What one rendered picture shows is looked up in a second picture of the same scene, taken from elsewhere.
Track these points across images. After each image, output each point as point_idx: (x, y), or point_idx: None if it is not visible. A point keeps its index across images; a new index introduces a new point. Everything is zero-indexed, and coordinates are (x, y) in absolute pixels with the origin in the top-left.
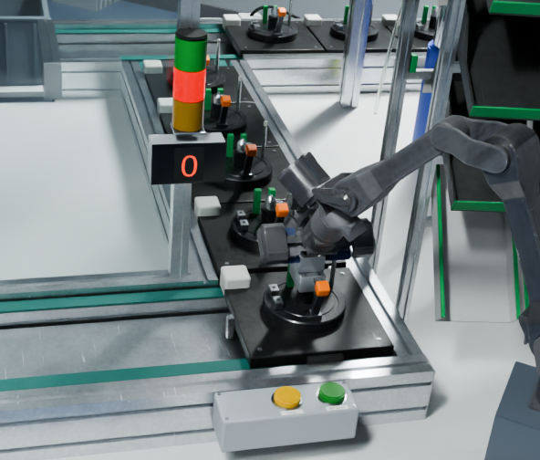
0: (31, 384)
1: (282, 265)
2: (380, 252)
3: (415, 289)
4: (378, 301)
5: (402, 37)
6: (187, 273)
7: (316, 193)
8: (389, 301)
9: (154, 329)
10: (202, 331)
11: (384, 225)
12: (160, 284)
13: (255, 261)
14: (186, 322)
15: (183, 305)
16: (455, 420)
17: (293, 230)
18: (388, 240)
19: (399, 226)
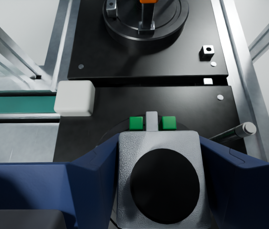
0: None
1: (145, 74)
2: (251, 32)
3: None
4: (259, 151)
5: None
6: (37, 75)
7: None
8: None
9: None
10: (44, 152)
11: (258, 2)
12: (2, 91)
13: (116, 65)
14: (34, 134)
15: (31, 116)
16: None
17: (59, 181)
18: (259, 18)
19: None
